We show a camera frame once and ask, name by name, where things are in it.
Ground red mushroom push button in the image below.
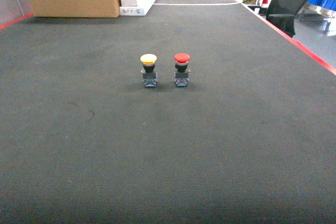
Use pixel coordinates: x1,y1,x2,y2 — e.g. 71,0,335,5
174,53,191,87

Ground yellow mushroom push button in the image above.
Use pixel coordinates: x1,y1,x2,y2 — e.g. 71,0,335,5
140,54,158,87

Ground black conveyor belt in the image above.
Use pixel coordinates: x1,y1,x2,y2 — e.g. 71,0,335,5
1,0,335,223

